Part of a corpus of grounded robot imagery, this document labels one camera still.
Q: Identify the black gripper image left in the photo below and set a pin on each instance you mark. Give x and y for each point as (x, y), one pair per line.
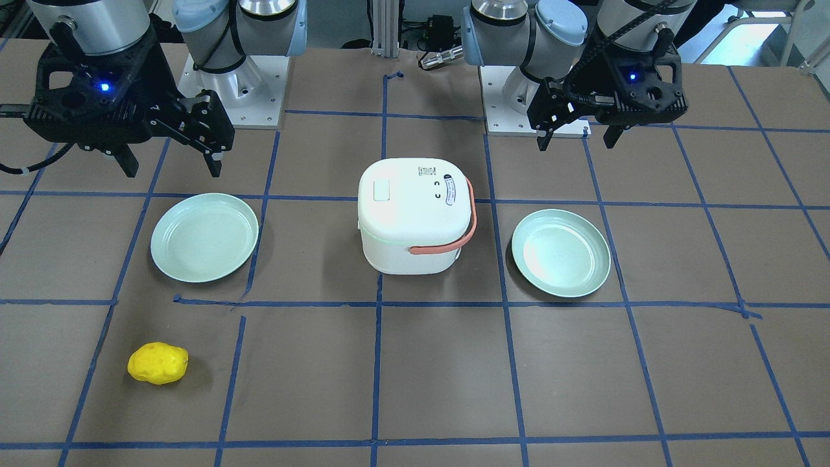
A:
(160, 80)

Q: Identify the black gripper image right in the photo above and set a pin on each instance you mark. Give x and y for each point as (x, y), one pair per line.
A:
(587, 80)

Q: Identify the silver robot arm image right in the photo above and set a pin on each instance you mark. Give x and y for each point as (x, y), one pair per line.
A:
(549, 38)

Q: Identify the white rice cooker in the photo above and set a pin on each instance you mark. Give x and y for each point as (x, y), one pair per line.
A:
(415, 215)

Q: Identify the light green plate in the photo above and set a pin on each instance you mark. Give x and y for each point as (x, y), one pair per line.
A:
(204, 238)
(561, 253)

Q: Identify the silver cylindrical connector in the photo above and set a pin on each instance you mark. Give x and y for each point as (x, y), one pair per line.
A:
(432, 60)

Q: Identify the black power adapter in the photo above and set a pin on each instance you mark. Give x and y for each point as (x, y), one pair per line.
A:
(440, 31)

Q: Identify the yellow toy potato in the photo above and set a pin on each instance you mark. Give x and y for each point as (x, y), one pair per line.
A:
(158, 363)

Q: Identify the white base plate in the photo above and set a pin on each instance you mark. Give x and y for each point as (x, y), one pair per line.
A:
(259, 97)
(506, 95)

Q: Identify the black cable image left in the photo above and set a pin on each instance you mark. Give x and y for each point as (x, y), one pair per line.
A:
(57, 155)

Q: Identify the aluminium profile post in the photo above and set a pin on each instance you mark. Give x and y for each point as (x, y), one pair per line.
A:
(386, 23)

